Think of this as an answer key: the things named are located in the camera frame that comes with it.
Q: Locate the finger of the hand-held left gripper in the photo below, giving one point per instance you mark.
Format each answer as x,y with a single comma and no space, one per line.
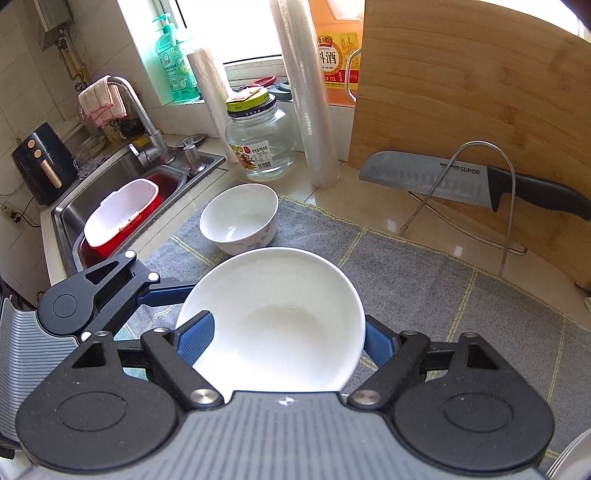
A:
161,293

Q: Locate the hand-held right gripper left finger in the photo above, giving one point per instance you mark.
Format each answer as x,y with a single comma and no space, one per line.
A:
196,337

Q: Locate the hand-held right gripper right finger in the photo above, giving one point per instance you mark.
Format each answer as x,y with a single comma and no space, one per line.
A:
378,344

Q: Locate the white floral bowl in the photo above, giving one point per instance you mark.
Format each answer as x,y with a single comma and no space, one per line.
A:
277,323
235,217

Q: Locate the grey checked cloth mat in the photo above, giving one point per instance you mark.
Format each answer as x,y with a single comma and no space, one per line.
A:
415,286

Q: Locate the white colander basket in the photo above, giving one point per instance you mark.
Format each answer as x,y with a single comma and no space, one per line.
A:
120,212

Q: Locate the red wash basin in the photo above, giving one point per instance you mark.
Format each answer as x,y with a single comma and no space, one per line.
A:
171,184

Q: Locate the stainless steel sink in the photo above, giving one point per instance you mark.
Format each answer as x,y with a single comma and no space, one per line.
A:
115,170

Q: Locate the metal sink knob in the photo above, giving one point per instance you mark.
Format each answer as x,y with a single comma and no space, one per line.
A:
191,159

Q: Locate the white power strip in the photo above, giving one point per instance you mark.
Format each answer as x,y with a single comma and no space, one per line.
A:
9,210

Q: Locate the metal drain strainer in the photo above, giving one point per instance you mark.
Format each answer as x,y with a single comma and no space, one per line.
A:
191,138

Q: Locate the metal faucet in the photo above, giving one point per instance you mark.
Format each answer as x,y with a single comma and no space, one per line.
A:
147,124

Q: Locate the glass jar with green lid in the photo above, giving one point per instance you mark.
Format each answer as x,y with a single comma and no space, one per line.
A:
258,147

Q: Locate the black air fryer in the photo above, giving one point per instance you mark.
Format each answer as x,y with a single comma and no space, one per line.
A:
41,157

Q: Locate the pink checked dishcloth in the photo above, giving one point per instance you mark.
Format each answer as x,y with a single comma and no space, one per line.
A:
99,106

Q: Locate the white paper roll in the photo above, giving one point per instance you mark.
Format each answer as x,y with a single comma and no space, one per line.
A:
210,92

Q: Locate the green dish soap bottle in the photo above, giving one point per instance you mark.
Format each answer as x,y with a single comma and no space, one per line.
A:
178,69

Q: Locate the thick plastic wrap roll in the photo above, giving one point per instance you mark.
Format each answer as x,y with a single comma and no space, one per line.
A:
309,115

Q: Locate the dark lidded container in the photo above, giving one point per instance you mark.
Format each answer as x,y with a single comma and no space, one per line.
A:
282,92

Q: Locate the bamboo cutting board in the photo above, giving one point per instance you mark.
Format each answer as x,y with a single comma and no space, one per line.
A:
461,92

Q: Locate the window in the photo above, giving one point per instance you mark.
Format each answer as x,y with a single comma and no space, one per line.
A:
207,27

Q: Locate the orange cooking wine jug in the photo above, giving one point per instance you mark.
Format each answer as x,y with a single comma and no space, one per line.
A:
337,60

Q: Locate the wall water heater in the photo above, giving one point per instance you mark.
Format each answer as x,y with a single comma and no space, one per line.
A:
53,18

